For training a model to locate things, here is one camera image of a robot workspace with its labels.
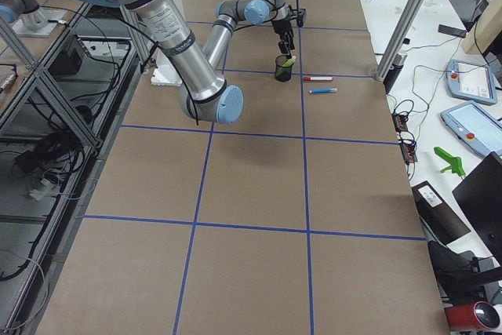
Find black smartphone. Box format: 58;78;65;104
438;24;467;38

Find upper teach pendant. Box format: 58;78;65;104
446;60;498;105

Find red white marker pen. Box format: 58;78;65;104
303;75;333;82

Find teach pendant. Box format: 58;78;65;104
446;60;498;105
440;100;501;158

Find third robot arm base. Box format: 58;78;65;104
1;0;66;38

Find blue tape grid lines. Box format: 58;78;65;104
84;0;427;335

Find black box with white label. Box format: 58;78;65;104
412;181;470;245

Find red cylindrical speaker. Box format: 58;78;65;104
444;301;501;332

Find lower teach pendant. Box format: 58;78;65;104
440;100;501;158

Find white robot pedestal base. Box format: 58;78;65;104
151;50;182;87

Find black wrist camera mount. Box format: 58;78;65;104
288;5;307;28

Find black laptop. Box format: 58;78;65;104
453;152;501;264

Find blue highlighter pen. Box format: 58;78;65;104
309;88;338;95

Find black mesh pen cup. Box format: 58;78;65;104
275;55;296;82

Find aluminium frame post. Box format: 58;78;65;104
372;0;424;82

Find brown paper table cover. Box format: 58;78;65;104
37;0;450;335

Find green plastic tool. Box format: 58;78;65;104
433;146;466;178

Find green highlighter pen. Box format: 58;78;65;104
275;55;296;75

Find orange black circuit board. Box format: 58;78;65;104
391;112;417;165

